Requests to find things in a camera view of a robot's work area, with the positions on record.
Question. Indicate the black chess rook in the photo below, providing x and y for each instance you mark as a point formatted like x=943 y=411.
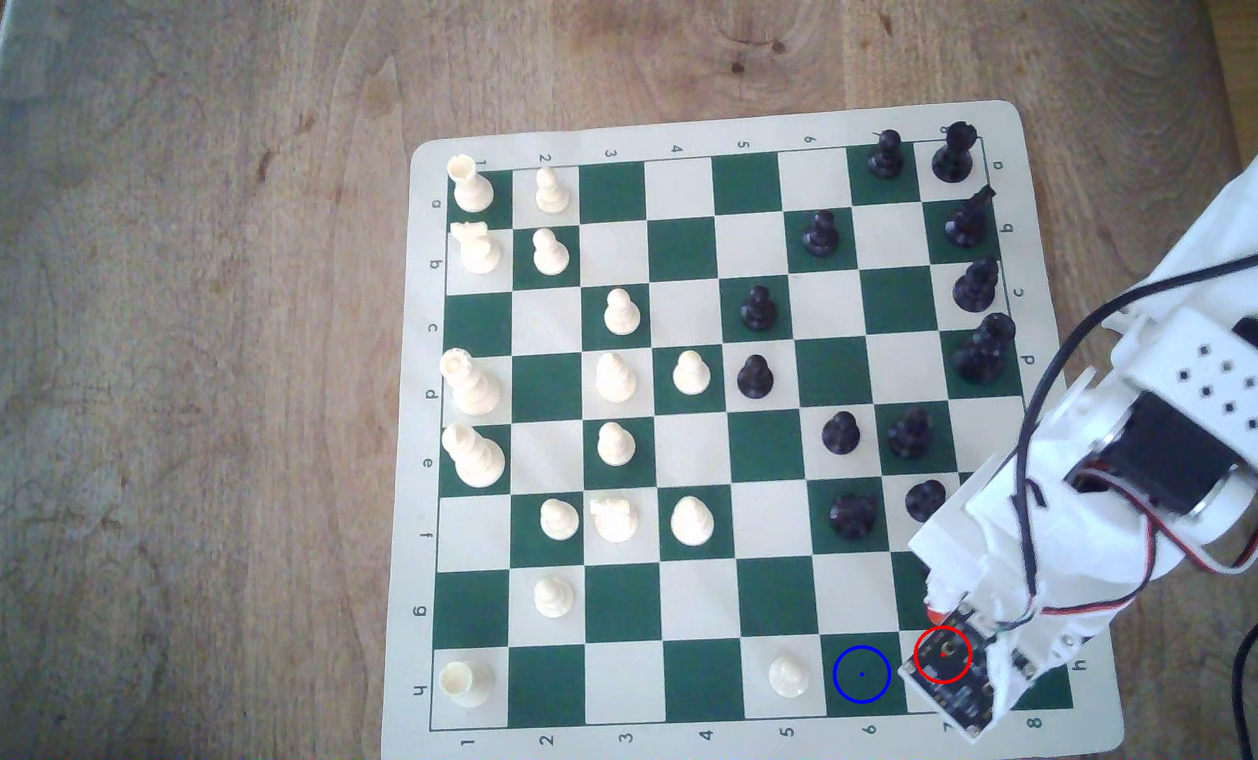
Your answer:
x=952 y=160

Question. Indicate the black chess queen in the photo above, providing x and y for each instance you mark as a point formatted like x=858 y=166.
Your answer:
x=979 y=359

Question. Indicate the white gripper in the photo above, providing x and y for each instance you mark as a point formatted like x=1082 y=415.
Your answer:
x=933 y=561

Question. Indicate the white chess pawn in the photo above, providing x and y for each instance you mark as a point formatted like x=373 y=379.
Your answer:
x=550 y=258
x=616 y=448
x=552 y=196
x=559 y=521
x=622 y=317
x=788 y=678
x=691 y=376
x=553 y=600

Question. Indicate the black camera circuit board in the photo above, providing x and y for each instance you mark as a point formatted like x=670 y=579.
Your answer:
x=956 y=688

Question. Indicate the white chess bishop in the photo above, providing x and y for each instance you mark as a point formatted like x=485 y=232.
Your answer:
x=616 y=382
x=692 y=524

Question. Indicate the black chess bishop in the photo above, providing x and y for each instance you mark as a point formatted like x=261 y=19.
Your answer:
x=853 y=517
x=974 y=289

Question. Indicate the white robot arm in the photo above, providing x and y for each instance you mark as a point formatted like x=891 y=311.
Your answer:
x=1220 y=391

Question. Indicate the white chess queen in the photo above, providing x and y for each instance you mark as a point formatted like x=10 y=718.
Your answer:
x=473 y=393

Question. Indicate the green cream chess mat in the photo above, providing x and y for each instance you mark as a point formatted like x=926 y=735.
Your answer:
x=681 y=249

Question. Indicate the white chess king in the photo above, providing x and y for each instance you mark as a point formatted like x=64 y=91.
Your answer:
x=478 y=462

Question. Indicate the black chess pawn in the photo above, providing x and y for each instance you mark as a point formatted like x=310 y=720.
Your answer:
x=755 y=380
x=885 y=160
x=923 y=502
x=841 y=435
x=759 y=312
x=820 y=239

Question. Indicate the white chess rook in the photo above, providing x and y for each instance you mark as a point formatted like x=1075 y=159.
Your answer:
x=467 y=684
x=471 y=192

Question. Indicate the white chess knight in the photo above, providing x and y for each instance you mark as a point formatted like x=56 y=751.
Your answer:
x=478 y=253
x=615 y=521

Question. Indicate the black chess knight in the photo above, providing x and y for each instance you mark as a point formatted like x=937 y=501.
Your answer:
x=967 y=224
x=909 y=437

